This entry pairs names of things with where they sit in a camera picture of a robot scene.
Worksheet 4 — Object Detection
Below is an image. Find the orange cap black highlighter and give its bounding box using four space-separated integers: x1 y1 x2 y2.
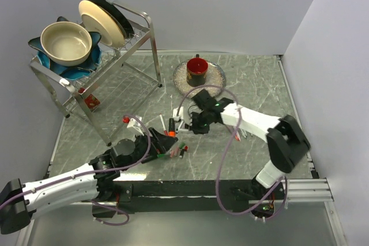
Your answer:
168 118 176 137

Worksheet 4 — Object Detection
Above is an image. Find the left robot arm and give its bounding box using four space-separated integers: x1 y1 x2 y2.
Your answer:
1 128 178 234

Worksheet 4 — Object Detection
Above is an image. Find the green cap black highlighter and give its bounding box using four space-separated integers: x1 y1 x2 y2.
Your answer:
141 154 166 164

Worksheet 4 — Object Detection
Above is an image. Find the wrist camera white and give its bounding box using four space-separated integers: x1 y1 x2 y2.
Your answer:
172 107 187 122
122 116 144 135

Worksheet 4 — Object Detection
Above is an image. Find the red sticker tag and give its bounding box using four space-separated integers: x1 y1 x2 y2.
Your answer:
84 94 100 112

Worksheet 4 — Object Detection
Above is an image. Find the black plate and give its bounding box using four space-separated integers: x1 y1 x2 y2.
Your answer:
88 0 135 39

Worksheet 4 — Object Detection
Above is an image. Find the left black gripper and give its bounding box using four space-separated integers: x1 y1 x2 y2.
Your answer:
121 126 178 170

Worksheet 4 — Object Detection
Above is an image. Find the blue star-shaped dish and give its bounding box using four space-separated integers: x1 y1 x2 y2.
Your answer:
28 17 101 80

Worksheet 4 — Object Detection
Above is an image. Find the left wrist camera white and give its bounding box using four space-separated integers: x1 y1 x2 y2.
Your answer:
122 116 144 135

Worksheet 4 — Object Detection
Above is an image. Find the beige ceramic bowl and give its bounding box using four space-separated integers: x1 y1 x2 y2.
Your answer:
40 21 92 67

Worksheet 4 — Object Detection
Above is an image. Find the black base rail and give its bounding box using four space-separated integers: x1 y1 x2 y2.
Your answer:
93 180 268 214

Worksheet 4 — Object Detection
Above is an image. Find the black red mug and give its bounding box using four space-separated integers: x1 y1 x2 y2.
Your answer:
186 54 209 87

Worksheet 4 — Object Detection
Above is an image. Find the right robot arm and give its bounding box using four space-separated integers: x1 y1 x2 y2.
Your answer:
190 89 311 199

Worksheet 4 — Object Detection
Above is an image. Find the cream plate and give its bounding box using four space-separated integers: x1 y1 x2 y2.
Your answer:
78 0 125 48

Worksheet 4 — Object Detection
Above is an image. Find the steel dish rack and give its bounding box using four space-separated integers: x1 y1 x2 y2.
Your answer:
29 0 163 146

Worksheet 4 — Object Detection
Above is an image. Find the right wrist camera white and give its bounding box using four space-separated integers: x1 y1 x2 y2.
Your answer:
172 107 187 122

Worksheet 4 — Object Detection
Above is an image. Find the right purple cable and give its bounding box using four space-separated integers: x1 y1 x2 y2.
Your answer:
179 85 289 221

